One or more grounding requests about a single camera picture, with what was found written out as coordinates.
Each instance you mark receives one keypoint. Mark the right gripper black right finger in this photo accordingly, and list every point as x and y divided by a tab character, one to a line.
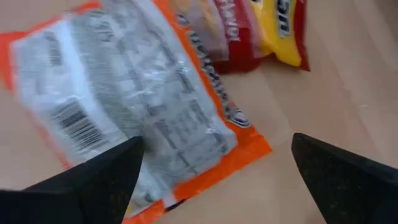
348	186

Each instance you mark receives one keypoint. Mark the pink noodle pack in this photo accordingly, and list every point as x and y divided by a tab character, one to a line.
202	28

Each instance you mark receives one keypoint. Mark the yellow noodle pack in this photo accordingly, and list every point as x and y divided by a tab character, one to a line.
276	43

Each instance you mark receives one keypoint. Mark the orange noodle pack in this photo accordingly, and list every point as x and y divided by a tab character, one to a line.
124	77

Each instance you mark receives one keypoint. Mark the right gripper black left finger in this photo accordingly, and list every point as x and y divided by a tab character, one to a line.
77	193

